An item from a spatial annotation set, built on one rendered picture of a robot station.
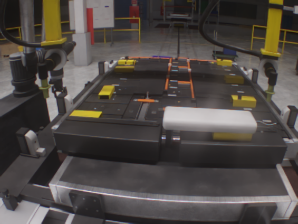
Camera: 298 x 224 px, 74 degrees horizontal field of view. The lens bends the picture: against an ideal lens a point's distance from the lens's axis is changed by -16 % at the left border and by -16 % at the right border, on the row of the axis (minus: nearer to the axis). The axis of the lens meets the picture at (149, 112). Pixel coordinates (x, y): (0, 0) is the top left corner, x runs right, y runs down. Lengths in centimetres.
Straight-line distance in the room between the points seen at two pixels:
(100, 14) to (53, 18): 849
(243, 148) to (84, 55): 578
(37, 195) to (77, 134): 32
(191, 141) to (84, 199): 43
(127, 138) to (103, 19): 858
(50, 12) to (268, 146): 93
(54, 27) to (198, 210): 80
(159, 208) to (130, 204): 10
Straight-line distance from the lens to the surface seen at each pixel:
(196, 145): 84
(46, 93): 77
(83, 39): 629
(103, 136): 88
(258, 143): 91
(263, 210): 83
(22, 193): 106
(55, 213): 101
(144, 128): 92
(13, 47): 978
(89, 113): 121
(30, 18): 178
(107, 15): 928
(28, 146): 123
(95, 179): 86
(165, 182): 83
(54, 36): 86
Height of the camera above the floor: 156
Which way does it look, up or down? 26 degrees down
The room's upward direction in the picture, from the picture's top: straight up
